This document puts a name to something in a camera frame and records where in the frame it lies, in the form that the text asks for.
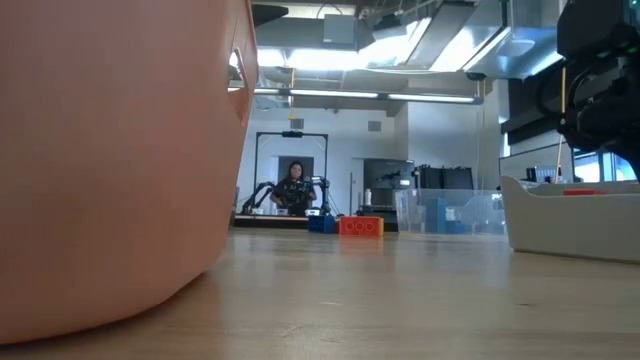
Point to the black cabinets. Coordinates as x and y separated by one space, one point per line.
442 177

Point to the background work table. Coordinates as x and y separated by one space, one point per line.
270 222

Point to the silver ventilation duct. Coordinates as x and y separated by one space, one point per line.
500 50

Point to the person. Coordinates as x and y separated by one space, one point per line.
295 192

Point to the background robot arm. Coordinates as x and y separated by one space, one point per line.
257 197
324 192

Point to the grey partition panel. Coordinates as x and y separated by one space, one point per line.
530 162

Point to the black gantry frame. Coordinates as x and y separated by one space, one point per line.
292 134

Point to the orange plastic bin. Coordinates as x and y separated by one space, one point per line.
100 175

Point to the ceiling light strip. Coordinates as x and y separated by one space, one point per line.
430 98
332 93

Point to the blue toy block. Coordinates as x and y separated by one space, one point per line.
321 223
456 227
436 215

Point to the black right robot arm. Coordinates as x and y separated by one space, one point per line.
595 25

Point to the clear plastic bin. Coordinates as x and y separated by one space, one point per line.
475 210

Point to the black shelf unit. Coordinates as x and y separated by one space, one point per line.
385 170

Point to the grey ceiling box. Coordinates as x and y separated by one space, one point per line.
340 28

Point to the white bottle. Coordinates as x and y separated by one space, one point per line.
368 197

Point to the white plastic bin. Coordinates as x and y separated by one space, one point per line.
565 225

